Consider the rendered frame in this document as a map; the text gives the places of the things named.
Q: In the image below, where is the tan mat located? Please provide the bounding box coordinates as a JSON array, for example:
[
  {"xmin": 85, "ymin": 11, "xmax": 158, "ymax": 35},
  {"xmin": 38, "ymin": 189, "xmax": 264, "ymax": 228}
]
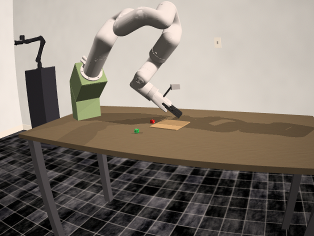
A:
[{"xmin": 150, "ymin": 119, "xmax": 190, "ymax": 131}]

